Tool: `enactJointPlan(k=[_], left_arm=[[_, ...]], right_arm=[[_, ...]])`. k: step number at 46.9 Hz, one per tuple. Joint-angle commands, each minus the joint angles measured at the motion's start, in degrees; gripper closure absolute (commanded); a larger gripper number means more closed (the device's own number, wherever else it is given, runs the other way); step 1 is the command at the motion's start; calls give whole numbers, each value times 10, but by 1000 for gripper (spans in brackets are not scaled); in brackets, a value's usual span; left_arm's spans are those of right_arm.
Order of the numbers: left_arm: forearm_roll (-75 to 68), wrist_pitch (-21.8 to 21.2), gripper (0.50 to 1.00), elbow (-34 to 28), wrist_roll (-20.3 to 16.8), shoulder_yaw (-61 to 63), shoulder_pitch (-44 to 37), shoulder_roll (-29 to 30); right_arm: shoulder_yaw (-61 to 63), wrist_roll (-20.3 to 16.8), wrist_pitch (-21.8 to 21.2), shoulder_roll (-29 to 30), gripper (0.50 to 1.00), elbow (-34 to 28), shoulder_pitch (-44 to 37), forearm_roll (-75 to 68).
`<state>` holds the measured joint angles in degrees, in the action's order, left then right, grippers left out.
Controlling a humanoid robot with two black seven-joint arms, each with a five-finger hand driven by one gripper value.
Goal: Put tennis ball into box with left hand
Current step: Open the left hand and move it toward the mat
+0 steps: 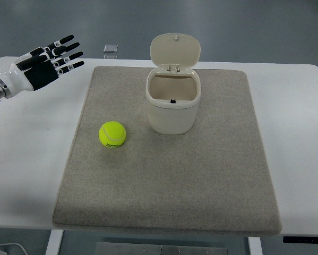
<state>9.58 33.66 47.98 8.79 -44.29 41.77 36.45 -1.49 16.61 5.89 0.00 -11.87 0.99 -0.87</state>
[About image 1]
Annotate yellow tennis ball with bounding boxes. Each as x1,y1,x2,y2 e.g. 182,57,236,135
98,121,126,148

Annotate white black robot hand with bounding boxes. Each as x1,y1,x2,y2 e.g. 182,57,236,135
0,35,84,100

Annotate cream bin with open lid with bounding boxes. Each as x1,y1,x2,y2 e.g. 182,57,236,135
145,33,201,134

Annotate white left table leg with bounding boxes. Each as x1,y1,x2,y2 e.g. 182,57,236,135
45,229,64,255

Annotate white right table leg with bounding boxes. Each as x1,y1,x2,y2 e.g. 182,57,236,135
248,237,263,255

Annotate white cable on floor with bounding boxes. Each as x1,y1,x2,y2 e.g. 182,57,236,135
0,242,28,255

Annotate clear floor socket plate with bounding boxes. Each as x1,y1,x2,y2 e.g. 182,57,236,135
104,44,118,53

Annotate black desk control panel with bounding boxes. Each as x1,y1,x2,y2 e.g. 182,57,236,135
282,236,318,244

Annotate beige felt mat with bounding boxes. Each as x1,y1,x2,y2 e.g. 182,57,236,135
53,66,282,236

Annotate white table leg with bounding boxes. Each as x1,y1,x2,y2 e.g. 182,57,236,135
45,229,64,255
248,237,263,255

